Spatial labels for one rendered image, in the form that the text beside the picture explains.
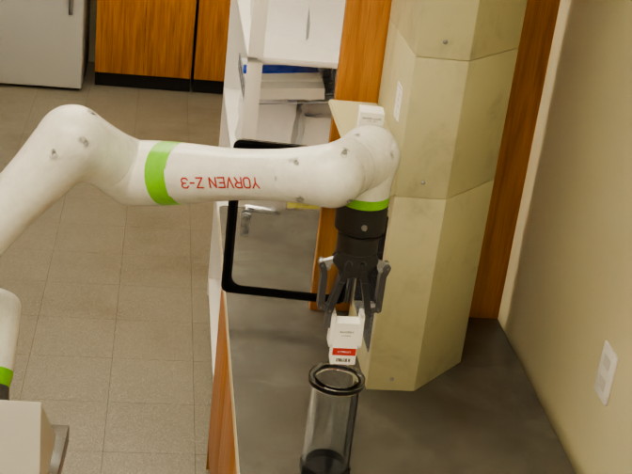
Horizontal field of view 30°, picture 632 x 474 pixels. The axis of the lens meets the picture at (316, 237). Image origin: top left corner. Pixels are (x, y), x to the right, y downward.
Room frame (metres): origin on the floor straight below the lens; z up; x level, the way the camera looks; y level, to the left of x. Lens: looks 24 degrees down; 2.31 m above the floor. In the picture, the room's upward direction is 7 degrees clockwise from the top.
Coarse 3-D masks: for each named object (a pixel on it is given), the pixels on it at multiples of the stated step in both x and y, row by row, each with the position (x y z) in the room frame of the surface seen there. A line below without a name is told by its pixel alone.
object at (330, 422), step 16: (320, 368) 1.97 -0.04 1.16; (336, 368) 1.99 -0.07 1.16; (352, 368) 1.98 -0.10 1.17; (320, 384) 1.91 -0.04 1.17; (336, 384) 1.99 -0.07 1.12; (352, 384) 1.97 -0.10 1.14; (320, 400) 1.91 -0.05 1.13; (336, 400) 1.90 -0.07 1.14; (352, 400) 1.92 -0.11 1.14; (320, 416) 1.91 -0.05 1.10; (336, 416) 1.90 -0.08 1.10; (352, 416) 1.92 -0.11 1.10; (320, 432) 1.91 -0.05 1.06; (336, 432) 1.90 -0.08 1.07; (352, 432) 1.93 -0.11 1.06; (304, 448) 1.94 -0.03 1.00; (320, 448) 1.91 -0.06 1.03; (336, 448) 1.90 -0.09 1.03; (304, 464) 1.93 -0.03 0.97; (320, 464) 1.90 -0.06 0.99; (336, 464) 1.91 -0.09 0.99
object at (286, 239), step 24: (288, 144) 2.58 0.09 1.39; (240, 216) 2.58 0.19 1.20; (264, 216) 2.58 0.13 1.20; (288, 216) 2.58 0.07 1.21; (312, 216) 2.59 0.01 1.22; (240, 240) 2.58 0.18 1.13; (264, 240) 2.58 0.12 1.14; (288, 240) 2.58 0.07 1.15; (312, 240) 2.59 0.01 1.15; (336, 240) 2.59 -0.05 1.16; (240, 264) 2.58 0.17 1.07; (264, 264) 2.58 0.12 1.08; (288, 264) 2.58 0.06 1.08; (312, 264) 2.59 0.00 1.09; (288, 288) 2.58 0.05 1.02; (312, 288) 2.59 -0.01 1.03
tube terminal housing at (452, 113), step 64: (384, 64) 2.59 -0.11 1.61; (448, 64) 2.30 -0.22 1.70; (512, 64) 2.45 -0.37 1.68; (448, 128) 2.30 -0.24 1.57; (448, 192) 2.31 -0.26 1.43; (384, 256) 2.30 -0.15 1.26; (448, 256) 2.34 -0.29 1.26; (384, 320) 2.29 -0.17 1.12; (448, 320) 2.39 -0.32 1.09; (384, 384) 2.29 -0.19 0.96
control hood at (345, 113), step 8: (336, 104) 2.55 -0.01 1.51; (344, 104) 2.56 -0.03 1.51; (352, 104) 2.56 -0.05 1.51; (368, 104) 2.58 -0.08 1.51; (376, 104) 2.59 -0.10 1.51; (336, 112) 2.49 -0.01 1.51; (344, 112) 2.50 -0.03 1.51; (352, 112) 2.51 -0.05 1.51; (336, 120) 2.44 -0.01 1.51; (344, 120) 2.44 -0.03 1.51; (352, 120) 2.45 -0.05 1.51; (384, 120) 2.48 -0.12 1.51; (344, 128) 2.39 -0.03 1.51; (352, 128) 2.40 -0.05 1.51; (392, 184) 2.29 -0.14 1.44; (392, 192) 2.29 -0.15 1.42
